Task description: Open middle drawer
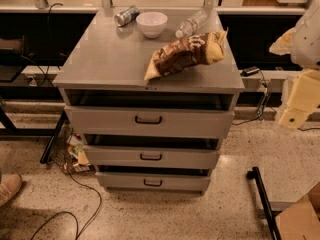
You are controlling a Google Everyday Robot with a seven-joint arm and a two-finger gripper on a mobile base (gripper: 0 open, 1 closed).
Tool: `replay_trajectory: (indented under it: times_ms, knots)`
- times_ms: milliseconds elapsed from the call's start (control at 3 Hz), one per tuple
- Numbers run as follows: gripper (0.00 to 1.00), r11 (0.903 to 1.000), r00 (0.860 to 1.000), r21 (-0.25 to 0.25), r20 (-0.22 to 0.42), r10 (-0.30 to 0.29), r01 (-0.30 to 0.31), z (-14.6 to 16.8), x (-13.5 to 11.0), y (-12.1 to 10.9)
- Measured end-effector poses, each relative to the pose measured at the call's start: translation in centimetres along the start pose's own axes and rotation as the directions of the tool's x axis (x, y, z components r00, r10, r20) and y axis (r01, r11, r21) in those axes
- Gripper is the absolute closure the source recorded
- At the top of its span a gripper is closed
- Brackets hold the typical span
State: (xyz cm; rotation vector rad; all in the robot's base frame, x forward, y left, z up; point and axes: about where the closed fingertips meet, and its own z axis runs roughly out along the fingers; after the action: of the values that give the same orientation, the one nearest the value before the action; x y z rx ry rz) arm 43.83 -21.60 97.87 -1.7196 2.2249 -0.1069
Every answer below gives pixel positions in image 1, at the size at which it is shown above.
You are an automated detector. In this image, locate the black metal stand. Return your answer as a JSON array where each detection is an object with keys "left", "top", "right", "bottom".
[{"left": 246, "top": 167, "right": 282, "bottom": 240}]

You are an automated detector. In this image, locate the black power adapter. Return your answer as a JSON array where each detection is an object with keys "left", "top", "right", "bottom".
[{"left": 241, "top": 66, "right": 260, "bottom": 77}]

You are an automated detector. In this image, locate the grey metal drawer cabinet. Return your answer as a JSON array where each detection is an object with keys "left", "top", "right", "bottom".
[{"left": 54, "top": 9, "right": 244, "bottom": 180}]

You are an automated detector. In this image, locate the tan shoe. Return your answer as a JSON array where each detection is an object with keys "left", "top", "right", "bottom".
[{"left": 0, "top": 174, "right": 22, "bottom": 206}]

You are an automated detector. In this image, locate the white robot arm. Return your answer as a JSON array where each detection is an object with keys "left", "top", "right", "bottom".
[{"left": 269, "top": 0, "right": 320, "bottom": 129}]

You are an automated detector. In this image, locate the clear plastic water bottle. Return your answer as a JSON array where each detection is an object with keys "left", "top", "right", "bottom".
[{"left": 175, "top": 10, "right": 208, "bottom": 39}]

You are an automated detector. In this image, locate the white bowl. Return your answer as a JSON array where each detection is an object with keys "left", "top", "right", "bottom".
[{"left": 136, "top": 12, "right": 168, "bottom": 38}]

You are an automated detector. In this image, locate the wire basket with trash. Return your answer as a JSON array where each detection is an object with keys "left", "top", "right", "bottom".
[{"left": 51, "top": 124, "right": 94, "bottom": 174}]

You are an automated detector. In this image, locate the cardboard box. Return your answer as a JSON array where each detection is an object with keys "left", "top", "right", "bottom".
[{"left": 276, "top": 182, "right": 320, "bottom": 240}]

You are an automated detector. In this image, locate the grey bottom drawer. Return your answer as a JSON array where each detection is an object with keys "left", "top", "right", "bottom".
[{"left": 96, "top": 172, "right": 210, "bottom": 192}]

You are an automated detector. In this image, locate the grey top drawer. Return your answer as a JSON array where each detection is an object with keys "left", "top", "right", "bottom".
[{"left": 65, "top": 106, "right": 234, "bottom": 139}]

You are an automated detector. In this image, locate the black table leg frame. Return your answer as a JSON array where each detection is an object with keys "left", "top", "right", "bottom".
[{"left": 0, "top": 100, "right": 69, "bottom": 165}]

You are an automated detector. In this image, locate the black floor cable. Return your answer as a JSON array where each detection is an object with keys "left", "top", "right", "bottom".
[{"left": 29, "top": 170, "right": 103, "bottom": 240}]

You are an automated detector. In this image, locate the silver blue soda can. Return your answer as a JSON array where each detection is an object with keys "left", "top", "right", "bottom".
[{"left": 114, "top": 6, "right": 140, "bottom": 27}]

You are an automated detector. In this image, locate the grey drawer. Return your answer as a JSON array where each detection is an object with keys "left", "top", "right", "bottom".
[
  {"left": 96, "top": 172, "right": 210, "bottom": 192},
  {"left": 65, "top": 106, "right": 234, "bottom": 139},
  {"left": 84, "top": 145, "right": 219, "bottom": 169}
]

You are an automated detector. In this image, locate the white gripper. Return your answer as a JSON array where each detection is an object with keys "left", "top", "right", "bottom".
[{"left": 277, "top": 69, "right": 320, "bottom": 131}]

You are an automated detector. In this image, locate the brown yellow chip bag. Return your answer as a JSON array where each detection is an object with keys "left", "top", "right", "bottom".
[{"left": 144, "top": 30, "right": 227, "bottom": 80}]

